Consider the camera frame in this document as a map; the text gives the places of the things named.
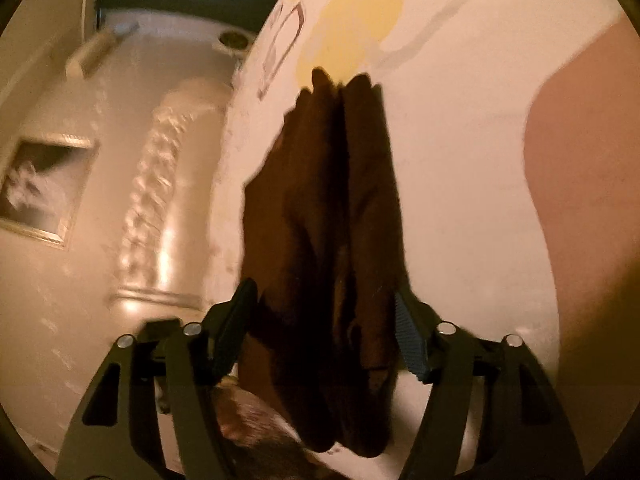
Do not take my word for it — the framed wall picture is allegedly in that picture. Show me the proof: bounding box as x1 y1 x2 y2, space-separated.
0 132 99 252

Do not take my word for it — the white printed bed sheet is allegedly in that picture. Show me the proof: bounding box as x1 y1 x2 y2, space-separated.
215 0 640 480

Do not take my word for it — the round dark fixture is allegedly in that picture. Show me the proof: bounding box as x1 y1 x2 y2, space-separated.
217 30 252 52

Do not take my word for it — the white door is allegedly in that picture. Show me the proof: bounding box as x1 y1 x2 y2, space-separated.
0 0 103 121

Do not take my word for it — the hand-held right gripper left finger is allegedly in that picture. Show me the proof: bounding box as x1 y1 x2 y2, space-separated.
54 279 260 480

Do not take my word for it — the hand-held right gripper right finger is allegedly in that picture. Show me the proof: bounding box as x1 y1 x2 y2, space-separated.
392 290 587 480

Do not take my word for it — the spotted brown cloth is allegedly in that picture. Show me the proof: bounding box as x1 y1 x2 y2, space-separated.
214 376 346 480

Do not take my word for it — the tufted beige headboard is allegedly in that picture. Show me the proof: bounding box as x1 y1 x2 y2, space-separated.
107 77 237 312

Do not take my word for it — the brown plaid garment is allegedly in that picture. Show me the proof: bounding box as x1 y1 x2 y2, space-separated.
239 67 407 460

